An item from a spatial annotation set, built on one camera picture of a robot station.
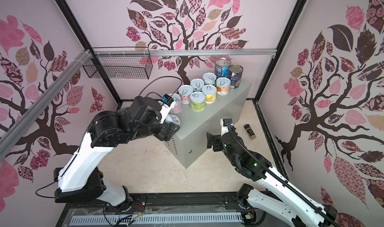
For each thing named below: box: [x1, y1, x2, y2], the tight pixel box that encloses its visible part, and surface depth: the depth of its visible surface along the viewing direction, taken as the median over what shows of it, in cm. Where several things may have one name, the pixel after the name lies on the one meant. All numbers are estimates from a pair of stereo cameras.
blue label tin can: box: [214, 57, 232, 79], surface depth 77 cm
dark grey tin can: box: [229, 64, 244, 89], surface depth 75 cm
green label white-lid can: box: [190, 91, 206, 112], surface depth 68 cm
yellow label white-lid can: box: [201, 84, 217, 104], surface depth 71 cm
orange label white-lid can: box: [216, 77, 231, 96], surface depth 75 cm
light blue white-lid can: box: [190, 78, 205, 92], surface depth 74 cm
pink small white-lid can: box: [178, 84, 194, 105], surface depth 71 cm
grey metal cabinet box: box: [165, 84, 252, 169], surface depth 71 cm
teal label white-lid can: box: [202, 72, 217, 85], surface depth 77 cm
